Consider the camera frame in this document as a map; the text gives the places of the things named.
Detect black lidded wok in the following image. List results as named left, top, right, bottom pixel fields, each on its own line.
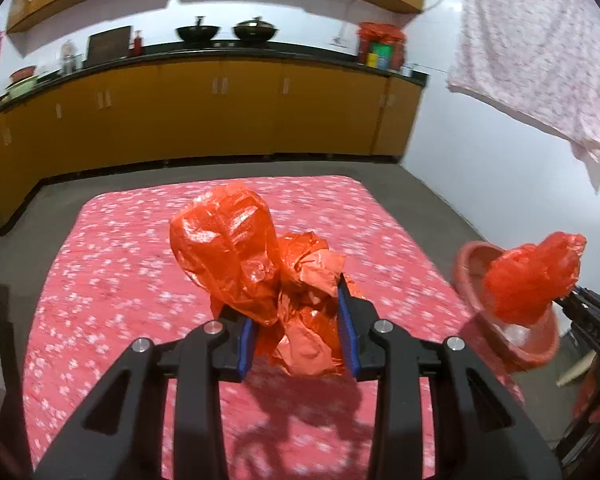
left=231, top=16, right=280, bottom=44

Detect pale floral hanging cloth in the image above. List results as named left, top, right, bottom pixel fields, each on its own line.
left=446, top=0, right=600, bottom=196

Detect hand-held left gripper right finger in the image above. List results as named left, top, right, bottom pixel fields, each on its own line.
left=336, top=274, right=562, bottom=480

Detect orange base cabinets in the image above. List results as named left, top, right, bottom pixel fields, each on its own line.
left=0, top=55, right=424, bottom=234

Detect red plastic bag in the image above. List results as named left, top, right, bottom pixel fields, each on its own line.
left=484, top=231, right=587, bottom=326
left=170, top=182, right=349, bottom=377

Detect green box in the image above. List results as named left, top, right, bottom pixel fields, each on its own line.
left=367, top=42, right=394, bottom=69

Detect black open wok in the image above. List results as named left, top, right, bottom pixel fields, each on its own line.
left=175, top=16, right=221, bottom=44

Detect black kitchen countertop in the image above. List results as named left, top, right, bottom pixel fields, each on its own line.
left=0, top=40, right=429, bottom=126

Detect brown cutting board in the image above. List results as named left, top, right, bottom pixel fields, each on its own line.
left=86, top=25, right=133, bottom=67

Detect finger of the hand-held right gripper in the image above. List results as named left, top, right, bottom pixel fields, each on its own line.
left=555, top=286, right=600, bottom=347

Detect red gift bag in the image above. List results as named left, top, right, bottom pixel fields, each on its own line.
left=356, top=22, right=408, bottom=71

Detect pale green bowl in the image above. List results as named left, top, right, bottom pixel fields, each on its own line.
left=5, top=80, right=36, bottom=99

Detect pale wooden stick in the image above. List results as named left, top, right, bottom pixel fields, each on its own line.
left=556, top=350, right=599, bottom=387

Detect red plastic basin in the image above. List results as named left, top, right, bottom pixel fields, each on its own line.
left=454, top=241, right=562, bottom=374

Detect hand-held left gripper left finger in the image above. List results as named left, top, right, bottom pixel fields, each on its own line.
left=32, top=305, right=258, bottom=480

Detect red floral tablecloth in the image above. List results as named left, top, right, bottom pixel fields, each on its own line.
left=22, top=175, right=526, bottom=480

